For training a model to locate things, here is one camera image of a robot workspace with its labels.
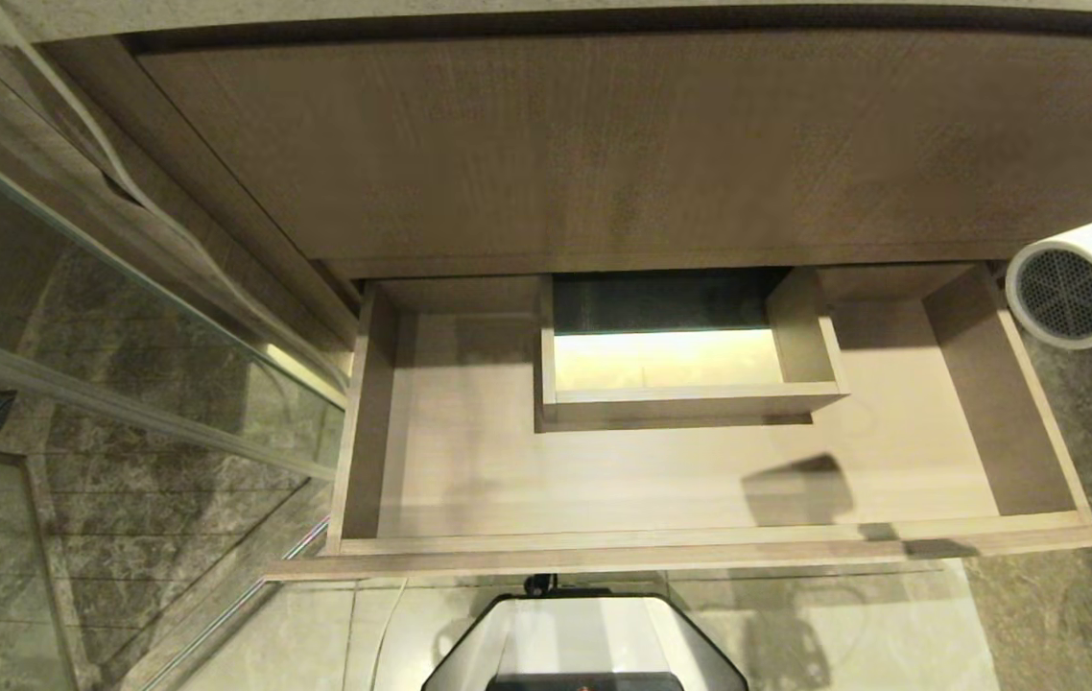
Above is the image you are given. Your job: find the glass shower door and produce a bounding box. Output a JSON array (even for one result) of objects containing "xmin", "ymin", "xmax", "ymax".
[{"xmin": 0, "ymin": 125, "xmax": 347, "ymax": 691}]

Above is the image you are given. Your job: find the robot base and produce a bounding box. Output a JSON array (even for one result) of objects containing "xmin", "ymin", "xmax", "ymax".
[{"xmin": 421, "ymin": 573, "xmax": 750, "ymax": 691}]

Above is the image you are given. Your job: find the open wooden drawer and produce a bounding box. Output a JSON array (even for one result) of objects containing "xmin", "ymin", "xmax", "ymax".
[{"xmin": 265, "ymin": 261, "xmax": 1092, "ymax": 583}]

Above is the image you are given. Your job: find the wooden vanity cabinet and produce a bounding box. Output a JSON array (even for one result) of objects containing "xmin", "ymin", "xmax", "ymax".
[{"xmin": 0, "ymin": 0, "xmax": 1092, "ymax": 351}]

